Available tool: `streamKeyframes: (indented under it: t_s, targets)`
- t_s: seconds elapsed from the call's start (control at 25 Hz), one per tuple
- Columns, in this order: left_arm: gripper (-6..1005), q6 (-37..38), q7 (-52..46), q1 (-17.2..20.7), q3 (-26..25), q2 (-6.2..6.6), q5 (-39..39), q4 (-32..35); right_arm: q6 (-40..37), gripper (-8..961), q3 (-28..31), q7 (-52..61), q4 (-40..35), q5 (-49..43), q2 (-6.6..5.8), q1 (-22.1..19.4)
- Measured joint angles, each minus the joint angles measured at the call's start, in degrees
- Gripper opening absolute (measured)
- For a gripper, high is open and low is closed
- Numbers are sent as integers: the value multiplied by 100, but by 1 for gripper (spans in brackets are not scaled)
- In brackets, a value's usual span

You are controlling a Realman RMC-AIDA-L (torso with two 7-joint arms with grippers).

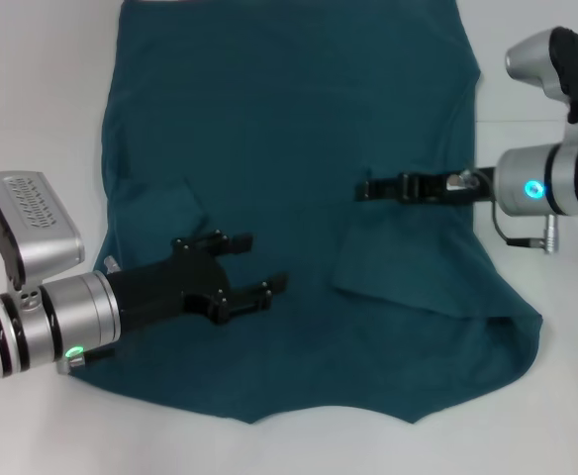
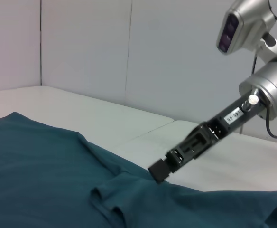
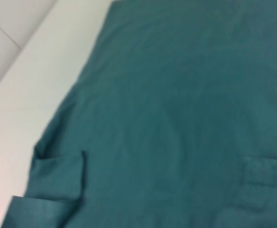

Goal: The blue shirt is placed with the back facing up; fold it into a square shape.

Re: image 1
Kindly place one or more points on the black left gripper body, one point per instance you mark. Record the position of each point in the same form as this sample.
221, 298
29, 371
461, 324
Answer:
165, 292

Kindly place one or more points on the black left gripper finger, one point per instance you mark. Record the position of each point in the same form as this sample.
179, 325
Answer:
249, 299
224, 243

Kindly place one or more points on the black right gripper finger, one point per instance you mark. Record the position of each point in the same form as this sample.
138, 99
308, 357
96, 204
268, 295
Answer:
380, 189

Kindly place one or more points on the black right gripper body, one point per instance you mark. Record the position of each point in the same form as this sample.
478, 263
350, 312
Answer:
432, 190

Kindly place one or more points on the teal blue t-shirt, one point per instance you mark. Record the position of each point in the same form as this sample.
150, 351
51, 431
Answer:
294, 123

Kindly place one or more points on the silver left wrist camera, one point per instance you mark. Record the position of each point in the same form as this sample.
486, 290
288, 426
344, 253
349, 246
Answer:
36, 213

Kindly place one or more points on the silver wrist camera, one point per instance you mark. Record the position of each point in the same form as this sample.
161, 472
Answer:
36, 213
571, 64

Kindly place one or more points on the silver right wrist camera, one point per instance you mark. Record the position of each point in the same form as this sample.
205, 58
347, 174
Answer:
571, 64

